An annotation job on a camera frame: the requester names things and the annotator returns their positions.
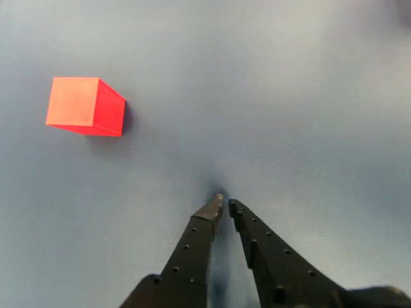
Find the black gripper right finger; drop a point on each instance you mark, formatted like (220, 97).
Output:
(282, 276)

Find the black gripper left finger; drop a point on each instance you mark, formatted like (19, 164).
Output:
(189, 256)

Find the red cube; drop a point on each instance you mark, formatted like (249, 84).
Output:
(74, 102)

